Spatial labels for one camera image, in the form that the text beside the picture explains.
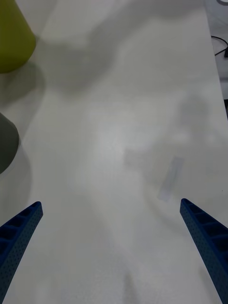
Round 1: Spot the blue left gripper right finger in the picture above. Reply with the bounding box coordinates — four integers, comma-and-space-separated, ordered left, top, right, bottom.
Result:
180, 198, 228, 304

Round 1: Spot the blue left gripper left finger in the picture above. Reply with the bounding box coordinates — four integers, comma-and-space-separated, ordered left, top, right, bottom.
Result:
0, 201, 44, 304

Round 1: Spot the grey plastic bin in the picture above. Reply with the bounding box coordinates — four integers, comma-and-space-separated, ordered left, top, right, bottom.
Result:
0, 112, 19, 175

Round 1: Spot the yellow-green plastic bin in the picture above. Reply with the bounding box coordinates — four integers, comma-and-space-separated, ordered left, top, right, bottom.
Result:
0, 0, 37, 74

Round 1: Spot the black floor cable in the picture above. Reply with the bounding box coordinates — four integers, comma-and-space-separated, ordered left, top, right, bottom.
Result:
210, 35, 228, 58

